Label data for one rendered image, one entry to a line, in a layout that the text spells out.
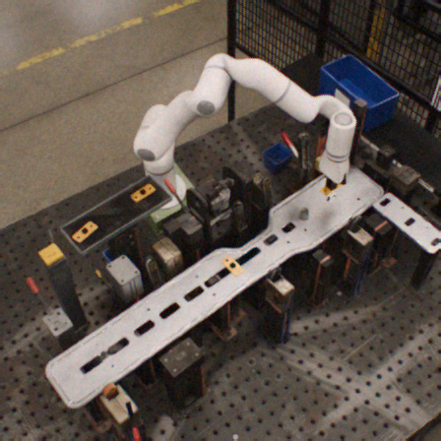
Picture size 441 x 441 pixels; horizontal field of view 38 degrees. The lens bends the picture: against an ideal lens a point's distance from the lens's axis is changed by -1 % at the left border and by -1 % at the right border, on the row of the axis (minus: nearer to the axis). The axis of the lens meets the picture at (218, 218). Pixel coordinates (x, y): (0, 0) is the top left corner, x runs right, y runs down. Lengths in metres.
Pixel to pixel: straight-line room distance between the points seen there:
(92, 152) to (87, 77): 0.72
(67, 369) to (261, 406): 0.69
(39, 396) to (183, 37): 3.09
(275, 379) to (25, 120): 2.65
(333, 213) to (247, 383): 0.69
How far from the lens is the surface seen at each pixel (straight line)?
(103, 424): 2.34
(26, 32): 5.13
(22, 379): 2.48
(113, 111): 4.30
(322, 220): 2.38
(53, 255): 2.15
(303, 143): 2.38
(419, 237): 2.41
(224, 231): 2.37
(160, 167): 2.50
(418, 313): 2.59
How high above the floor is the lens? 2.86
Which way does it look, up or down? 52 degrees down
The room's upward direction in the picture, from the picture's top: 2 degrees counter-clockwise
